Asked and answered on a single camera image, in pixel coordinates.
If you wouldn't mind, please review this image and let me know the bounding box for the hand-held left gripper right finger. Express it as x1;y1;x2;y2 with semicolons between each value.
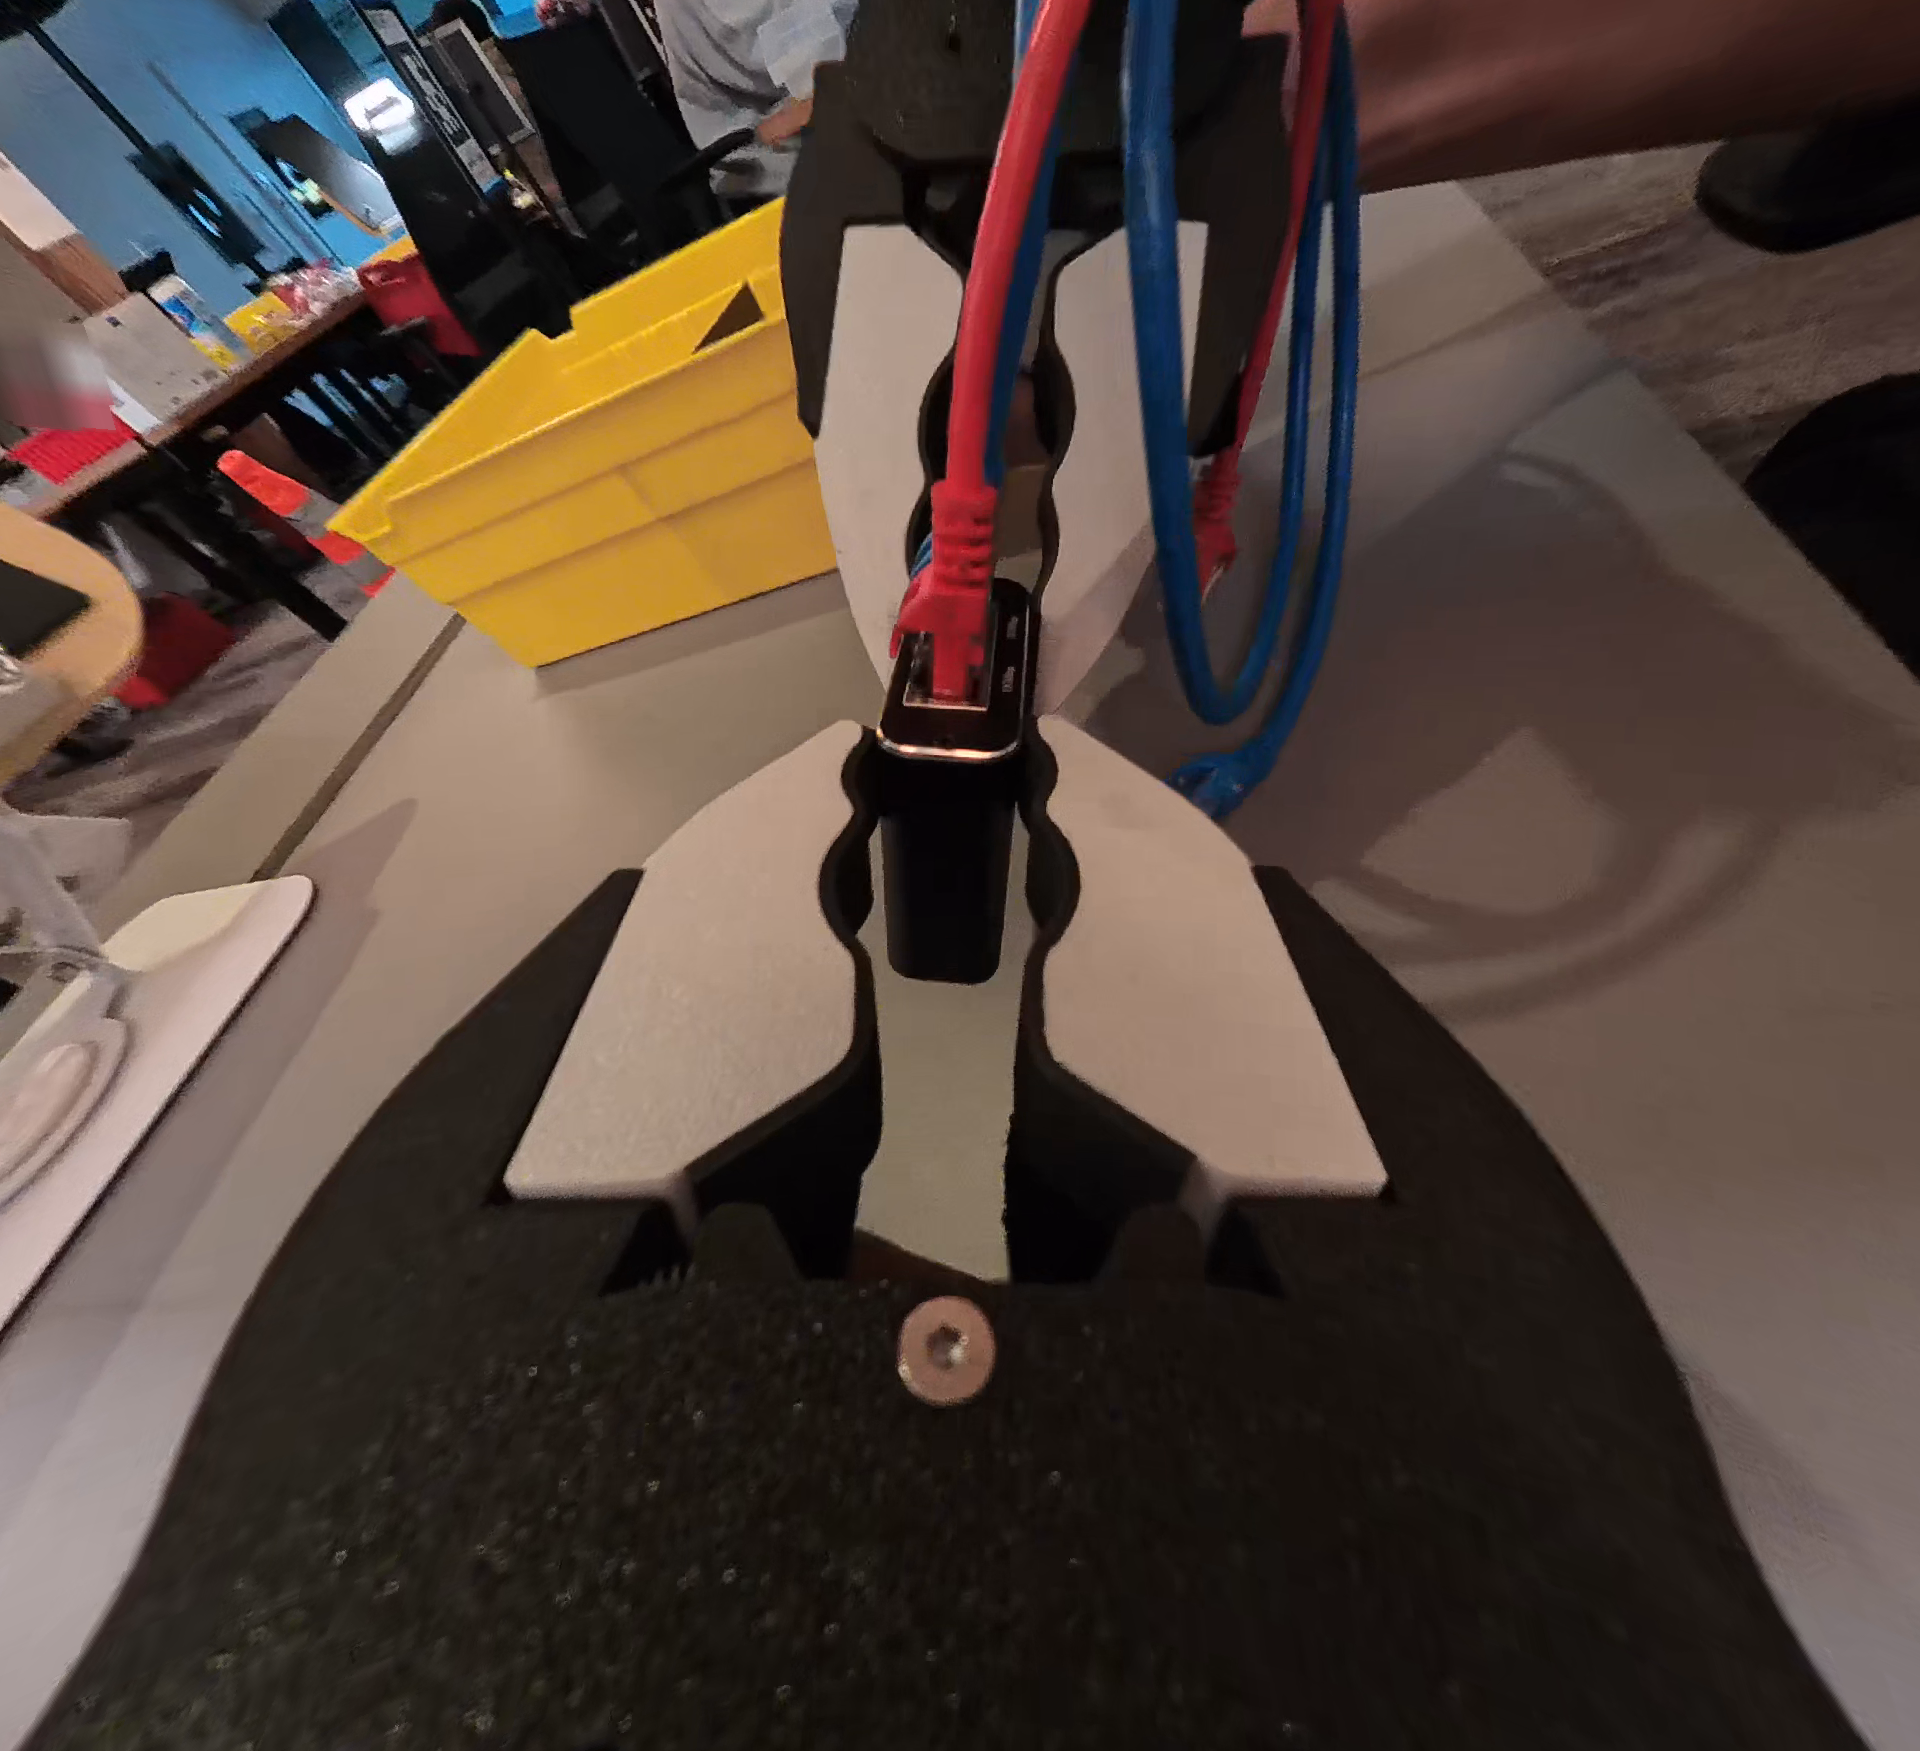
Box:
1007;713;1391;1277

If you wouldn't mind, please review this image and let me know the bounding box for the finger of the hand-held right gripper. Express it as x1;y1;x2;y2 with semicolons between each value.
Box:
814;222;967;710
1034;218;1219;720

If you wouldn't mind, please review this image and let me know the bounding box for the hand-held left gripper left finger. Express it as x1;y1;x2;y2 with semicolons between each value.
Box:
504;718;887;1261

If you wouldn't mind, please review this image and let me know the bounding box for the red ethernet cable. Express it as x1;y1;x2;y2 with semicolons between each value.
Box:
887;0;1367;710

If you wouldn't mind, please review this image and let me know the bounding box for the blue ethernet cable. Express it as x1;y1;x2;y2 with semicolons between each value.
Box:
1013;0;1369;826

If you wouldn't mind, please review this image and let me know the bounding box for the black ethernet port adapter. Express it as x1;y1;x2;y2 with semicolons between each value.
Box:
873;577;1046;988

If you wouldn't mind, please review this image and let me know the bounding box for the yellow plastic bin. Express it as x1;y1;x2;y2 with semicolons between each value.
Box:
324;195;841;667

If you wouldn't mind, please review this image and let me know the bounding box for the person's right forearm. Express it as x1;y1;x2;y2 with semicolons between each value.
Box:
1242;0;1920;193

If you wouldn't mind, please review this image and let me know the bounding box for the black office chair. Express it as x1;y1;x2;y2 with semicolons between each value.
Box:
493;10;758;299

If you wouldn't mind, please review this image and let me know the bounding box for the red plastic bin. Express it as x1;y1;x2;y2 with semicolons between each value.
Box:
356;255;483;361

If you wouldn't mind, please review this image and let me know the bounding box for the white stand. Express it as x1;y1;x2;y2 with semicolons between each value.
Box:
0;874;317;1334

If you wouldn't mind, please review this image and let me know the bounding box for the wooden work table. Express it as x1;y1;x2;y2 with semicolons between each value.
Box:
0;281;438;643

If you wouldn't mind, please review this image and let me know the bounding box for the black panel with wooden rim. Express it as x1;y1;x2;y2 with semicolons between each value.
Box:
0;503;147;780

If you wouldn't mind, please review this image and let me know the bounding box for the person's dark trouser leg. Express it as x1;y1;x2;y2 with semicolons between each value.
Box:
1745;372;1920;681

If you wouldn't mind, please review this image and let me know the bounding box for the person's dark shoe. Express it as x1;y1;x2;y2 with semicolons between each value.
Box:
1694;117;1920;257

